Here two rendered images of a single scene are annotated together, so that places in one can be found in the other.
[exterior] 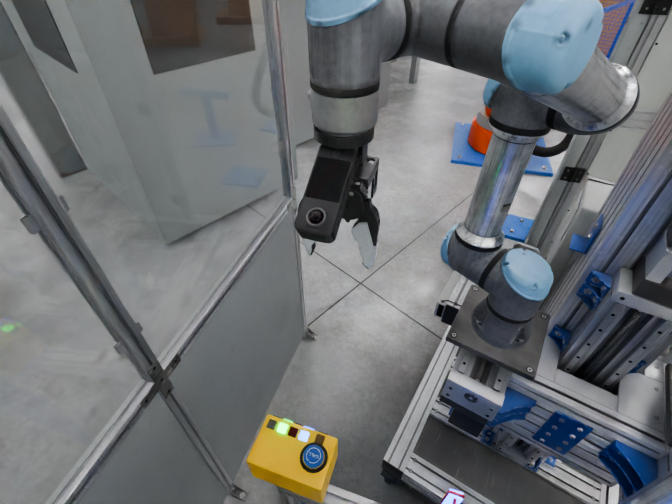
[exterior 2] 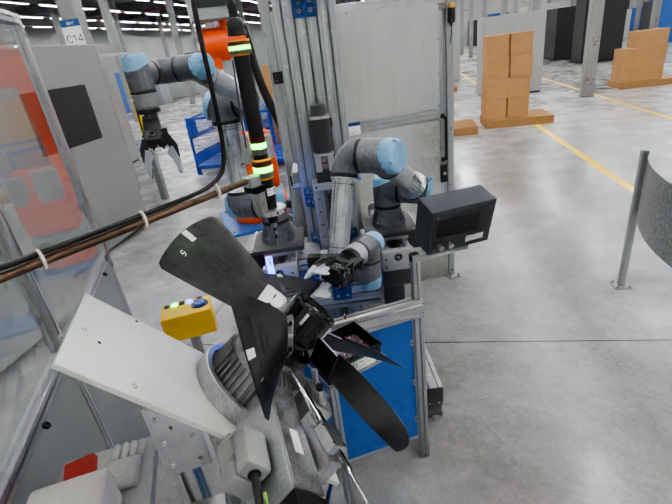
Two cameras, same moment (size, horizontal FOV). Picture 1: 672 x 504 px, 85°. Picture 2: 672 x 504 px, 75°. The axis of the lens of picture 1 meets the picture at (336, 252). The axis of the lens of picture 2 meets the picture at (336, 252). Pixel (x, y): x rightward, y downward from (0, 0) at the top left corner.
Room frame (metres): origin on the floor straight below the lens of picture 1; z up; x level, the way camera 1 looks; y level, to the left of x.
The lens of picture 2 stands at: (-1.06, 0.34, 1.79)
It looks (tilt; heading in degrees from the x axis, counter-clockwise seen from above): 25 degrees down; 327
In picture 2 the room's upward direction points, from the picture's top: 8 degrees counter-clockwise
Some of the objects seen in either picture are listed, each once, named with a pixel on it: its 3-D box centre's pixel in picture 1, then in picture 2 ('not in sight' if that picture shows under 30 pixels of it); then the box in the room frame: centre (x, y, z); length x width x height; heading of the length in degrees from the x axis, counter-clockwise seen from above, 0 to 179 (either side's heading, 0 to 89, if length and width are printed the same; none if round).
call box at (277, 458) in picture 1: (294, 458); (189, 320); (0.27, 0.09, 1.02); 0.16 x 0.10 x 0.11; 71
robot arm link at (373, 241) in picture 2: not in sight; (367, 247); (-0.02, -0.46, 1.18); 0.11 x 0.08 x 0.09; 108
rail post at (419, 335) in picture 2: not in sight; (420, 390); (0.01, -0.70, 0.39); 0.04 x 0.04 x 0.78; 71
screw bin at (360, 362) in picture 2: not in sight; (342, 352); (-0.03, -0.30, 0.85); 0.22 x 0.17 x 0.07; 86
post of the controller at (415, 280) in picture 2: not in sight; (415, 276); (0.01, -0.70, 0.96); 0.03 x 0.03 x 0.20; 71
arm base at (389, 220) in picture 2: not in sight; (388, 213); (0.33, -0.86, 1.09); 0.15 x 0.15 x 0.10
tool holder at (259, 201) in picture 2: not in sight; (264, 193); (-0.17, -0.07, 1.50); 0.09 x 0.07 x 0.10; 106
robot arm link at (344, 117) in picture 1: (341, 106); (145, 101); (0.42, -0.01, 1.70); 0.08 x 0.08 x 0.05
